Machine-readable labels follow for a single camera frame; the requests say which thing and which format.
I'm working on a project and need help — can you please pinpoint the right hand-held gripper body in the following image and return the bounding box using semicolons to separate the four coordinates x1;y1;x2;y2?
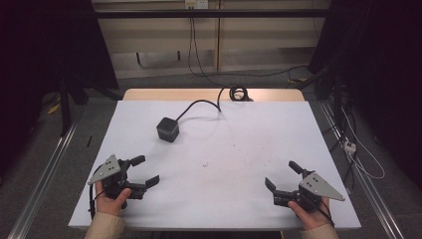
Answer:
273;168;346;213

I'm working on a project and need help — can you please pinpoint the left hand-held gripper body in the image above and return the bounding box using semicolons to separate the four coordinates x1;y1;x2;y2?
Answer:
88;154;147;200

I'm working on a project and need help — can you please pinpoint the person's right hand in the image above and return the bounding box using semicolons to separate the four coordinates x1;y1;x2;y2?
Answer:
288;197;331;232

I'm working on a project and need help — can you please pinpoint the person's left hand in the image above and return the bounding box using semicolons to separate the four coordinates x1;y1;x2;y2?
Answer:
95;180;132;217

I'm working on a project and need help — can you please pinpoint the black cube power adapter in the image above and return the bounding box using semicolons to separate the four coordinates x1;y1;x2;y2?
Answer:
155;117;180;143

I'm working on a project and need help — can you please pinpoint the white power plug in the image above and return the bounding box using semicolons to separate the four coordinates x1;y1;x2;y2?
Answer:
343;140;357;155

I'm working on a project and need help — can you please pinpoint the black metal stand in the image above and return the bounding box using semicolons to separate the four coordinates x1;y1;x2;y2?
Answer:
59;78;90;137

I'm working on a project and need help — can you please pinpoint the yellow floor tape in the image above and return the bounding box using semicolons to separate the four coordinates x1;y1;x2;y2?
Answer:
47;102;62;116

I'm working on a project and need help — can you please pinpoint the black curtain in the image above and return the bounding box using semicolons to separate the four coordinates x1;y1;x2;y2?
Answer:
308;0;422;182
0;0;119;173

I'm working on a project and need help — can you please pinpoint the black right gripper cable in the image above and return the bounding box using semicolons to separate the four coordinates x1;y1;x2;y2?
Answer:
318;198;335;229

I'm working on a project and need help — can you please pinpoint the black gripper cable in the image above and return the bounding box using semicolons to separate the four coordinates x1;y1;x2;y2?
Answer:
318;198;335;229
88;164;104;221

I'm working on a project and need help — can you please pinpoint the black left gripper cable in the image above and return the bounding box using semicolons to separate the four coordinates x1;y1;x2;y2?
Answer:
88;164;104;221

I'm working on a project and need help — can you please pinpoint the aluminium floor rail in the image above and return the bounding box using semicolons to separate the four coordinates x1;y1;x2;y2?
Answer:
7;120;81;239
318;100;405;239

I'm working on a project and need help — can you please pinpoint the white floor cable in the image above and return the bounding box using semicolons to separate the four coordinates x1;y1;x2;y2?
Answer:
340;108;386;180

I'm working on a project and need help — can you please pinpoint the black adapter cable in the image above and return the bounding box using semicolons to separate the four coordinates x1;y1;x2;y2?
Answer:
175;85;254;121

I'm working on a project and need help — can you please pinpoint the black hanging wall cable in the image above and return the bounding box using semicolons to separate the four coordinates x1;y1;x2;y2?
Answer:
187;16;310;88

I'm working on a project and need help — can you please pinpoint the black horizontal frame bar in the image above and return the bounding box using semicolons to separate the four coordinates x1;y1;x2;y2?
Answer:
94;8;330;20

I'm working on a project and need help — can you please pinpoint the white wall socket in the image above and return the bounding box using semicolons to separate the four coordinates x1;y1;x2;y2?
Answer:
184;0;210;10

